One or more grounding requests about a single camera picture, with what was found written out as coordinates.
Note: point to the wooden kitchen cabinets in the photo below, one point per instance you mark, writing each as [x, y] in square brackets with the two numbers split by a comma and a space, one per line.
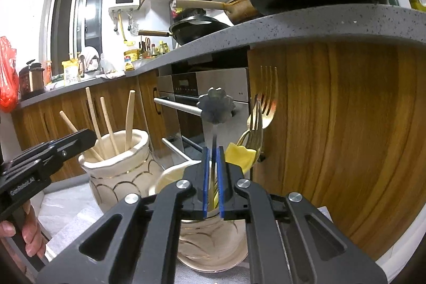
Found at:
[348, 132]

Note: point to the yellow tulip plastic utensil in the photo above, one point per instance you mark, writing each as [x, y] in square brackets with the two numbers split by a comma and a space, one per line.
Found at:
[240, 156]

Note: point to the wooden chopstick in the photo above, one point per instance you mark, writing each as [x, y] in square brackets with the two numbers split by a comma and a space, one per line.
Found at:
[129, 120]
[94, 121]
[108, 125]
[87, 136]

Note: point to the yellow oil bottle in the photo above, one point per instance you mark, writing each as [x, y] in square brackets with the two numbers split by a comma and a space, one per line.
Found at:
[132, 60]

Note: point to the grey kitchen countertop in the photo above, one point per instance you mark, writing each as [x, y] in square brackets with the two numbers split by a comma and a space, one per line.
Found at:
[378, 23]

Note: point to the silver fork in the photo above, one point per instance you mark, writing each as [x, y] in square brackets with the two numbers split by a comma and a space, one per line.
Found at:
[255, 136]

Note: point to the kitchen window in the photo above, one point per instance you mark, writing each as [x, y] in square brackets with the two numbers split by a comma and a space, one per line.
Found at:
[74, 32]

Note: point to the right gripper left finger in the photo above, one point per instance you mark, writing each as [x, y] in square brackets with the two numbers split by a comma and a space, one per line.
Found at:
[195, 205]

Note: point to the red plastic bag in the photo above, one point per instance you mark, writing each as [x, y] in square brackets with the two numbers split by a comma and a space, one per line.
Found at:
[9, 77]

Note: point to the person left hand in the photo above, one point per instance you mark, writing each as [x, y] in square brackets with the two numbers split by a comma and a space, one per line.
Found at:
[31, 233]

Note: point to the gold fork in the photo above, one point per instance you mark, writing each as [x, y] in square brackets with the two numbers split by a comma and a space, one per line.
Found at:
[269, 99]

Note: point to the brown frying pan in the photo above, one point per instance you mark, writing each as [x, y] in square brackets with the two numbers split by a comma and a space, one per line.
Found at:
[237, 11]

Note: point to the silver flower spoon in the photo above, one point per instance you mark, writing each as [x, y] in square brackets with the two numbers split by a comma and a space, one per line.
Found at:
[216, 107]

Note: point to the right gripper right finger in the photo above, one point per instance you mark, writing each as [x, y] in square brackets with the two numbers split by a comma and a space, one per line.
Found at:
[227, 176]

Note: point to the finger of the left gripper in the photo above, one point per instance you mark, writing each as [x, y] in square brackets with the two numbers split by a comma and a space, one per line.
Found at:
[67, 147]

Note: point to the cream floral ceramic utensil holder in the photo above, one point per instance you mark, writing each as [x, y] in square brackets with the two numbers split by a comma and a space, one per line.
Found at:
[209, 246]

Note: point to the yellow snack bag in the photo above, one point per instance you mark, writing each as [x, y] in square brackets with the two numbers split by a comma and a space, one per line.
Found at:
[71, 71]

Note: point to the grey striped table cloth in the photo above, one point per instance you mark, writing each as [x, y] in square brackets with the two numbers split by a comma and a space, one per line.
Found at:
[66, 214]

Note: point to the black wok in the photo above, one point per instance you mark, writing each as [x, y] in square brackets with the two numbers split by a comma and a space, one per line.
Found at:
[189, 29]

